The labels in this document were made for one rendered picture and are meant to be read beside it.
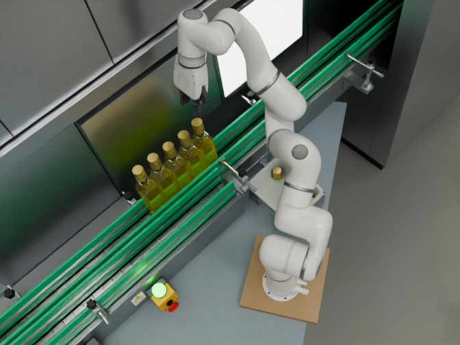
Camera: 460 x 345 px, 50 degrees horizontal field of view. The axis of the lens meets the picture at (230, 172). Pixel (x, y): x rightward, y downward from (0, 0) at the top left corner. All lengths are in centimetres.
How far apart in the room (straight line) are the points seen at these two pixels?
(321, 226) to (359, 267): 121
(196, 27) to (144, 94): 33
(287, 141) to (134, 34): 50
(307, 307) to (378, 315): 87
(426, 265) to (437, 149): 68
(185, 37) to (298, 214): 54
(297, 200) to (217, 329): 55
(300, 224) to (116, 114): 60
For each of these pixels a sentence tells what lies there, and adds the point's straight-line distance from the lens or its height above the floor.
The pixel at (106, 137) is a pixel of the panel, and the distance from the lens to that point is 149.
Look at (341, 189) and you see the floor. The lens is 269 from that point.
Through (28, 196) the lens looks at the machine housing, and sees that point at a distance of 152.
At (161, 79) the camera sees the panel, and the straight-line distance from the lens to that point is 149.
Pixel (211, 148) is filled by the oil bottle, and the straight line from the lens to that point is 160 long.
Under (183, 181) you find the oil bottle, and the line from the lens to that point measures 160.
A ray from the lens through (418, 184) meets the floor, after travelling 277.
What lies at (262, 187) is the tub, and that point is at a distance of 181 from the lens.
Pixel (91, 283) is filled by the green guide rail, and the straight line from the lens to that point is 161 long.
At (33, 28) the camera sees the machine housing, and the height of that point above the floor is 163.
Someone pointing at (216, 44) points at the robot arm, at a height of 151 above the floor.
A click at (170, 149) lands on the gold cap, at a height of 116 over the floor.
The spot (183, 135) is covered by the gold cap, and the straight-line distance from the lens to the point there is 149.
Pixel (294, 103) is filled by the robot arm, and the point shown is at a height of 135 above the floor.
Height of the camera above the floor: 235
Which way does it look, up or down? 59 degrees down
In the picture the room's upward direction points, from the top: 13 degrees counter-clockwise
